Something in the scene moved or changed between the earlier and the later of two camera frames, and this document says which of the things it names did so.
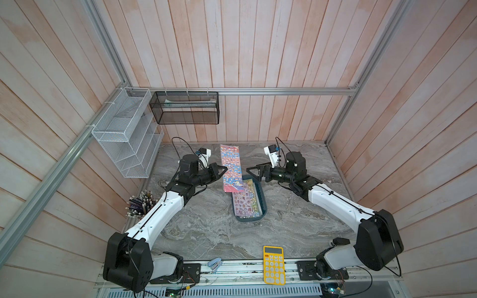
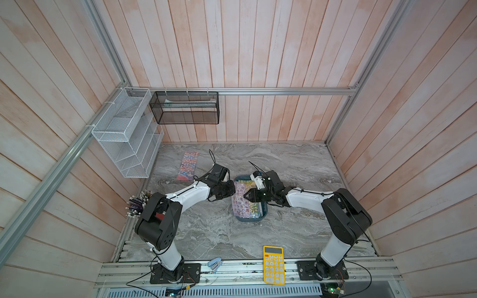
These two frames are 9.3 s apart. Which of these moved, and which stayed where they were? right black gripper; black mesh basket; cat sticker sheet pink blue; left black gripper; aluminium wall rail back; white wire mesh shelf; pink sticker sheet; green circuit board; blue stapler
Moved: cat sticker sheet pink blue; left black gripper; right black gripper
Stayed: blue stapler; pink sticker sheet; green circuit board; black mesh basket; aluminium wall rail back; white wire mesh shelf
